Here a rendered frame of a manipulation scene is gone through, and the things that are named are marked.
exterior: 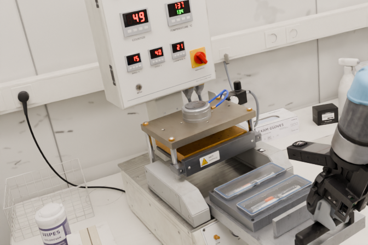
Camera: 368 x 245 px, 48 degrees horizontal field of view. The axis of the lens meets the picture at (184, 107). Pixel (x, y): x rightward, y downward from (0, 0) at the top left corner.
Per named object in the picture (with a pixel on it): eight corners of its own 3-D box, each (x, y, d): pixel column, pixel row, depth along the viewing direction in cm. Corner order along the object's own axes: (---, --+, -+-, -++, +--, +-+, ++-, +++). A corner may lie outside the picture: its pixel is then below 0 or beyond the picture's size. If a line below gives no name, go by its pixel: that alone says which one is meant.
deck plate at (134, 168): (118, 165, 135) (116, 163, 134) (205, 132, 150) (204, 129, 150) (191, 233, 96) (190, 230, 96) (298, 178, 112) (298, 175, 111)
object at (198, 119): (137, 146, 124) (128, 106, 119) (219, 115, 137) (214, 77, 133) (176, 175, 104) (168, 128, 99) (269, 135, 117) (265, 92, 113)
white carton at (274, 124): (236, 136, 172) (234, 121, 169) (283, 122, 178) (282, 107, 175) (249, 147, 161) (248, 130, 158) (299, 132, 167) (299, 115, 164)
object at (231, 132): (156, 149, 120) (150, 119, 116) (217, 125, 129) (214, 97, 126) (187, 170, 105) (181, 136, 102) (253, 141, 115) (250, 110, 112)
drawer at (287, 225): (203, 211, 102) (200, 185, 99) (270, 179, 112) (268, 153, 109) (289, 280, 78) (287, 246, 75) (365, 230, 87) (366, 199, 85)
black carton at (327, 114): (312, 121, 175) (311, 105, 173) (332, 117, 176) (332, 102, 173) (317, 126, 170) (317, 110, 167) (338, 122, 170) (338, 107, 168)
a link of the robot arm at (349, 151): (327, 126, 67) (359, 111, 71) (320, 146, 70) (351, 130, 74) (364, 153, 62) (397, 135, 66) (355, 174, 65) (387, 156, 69)
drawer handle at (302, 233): (294, 250, 79) (293, 233, 78) (346, 218, 86) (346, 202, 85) (302, 256, 78) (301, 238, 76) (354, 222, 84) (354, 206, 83)
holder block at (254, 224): (209, 200, 100) (208, 191, 99) (271, 170, 109) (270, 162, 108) (253, 233, 86) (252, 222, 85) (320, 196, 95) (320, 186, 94)
